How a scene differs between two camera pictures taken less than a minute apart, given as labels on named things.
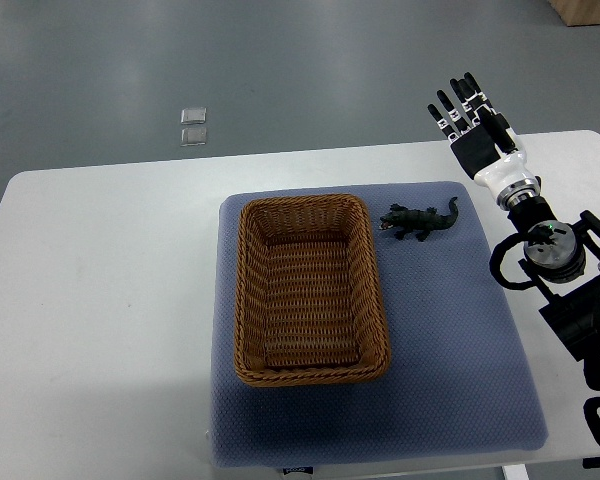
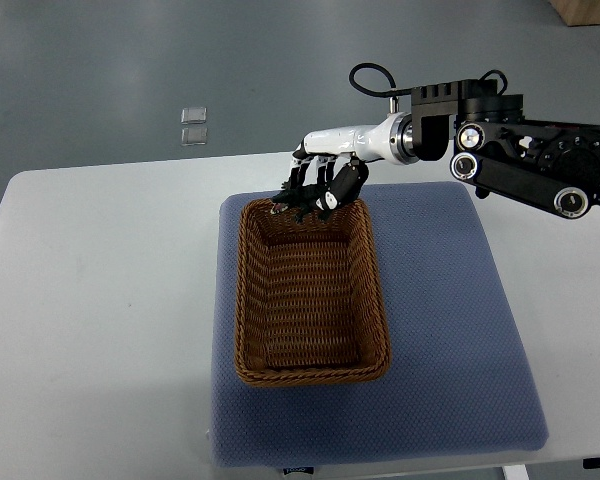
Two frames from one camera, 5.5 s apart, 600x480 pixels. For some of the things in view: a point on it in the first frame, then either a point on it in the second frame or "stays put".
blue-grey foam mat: (457, 381) stays put
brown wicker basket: (309, 302) stays put
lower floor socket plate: (192, 136) stays put
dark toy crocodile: (415, 220) -> (301, 201)
